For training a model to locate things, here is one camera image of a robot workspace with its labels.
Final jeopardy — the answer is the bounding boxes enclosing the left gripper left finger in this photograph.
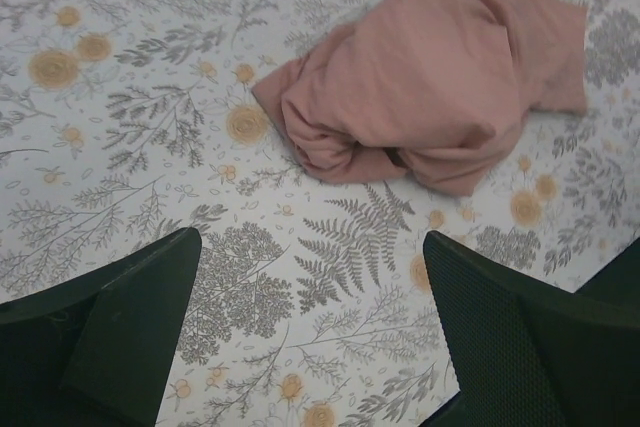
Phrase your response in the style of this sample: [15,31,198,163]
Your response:
[1,228,202,426]

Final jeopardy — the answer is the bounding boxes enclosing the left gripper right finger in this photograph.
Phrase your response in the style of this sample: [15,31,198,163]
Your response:
[423,231,639,426]

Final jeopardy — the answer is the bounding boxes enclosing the pink t shirt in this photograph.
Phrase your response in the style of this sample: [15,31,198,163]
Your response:
[252,0,587,196]

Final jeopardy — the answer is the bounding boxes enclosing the floral patterned table mat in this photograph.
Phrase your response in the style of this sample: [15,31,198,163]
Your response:
[1,0,639,426]

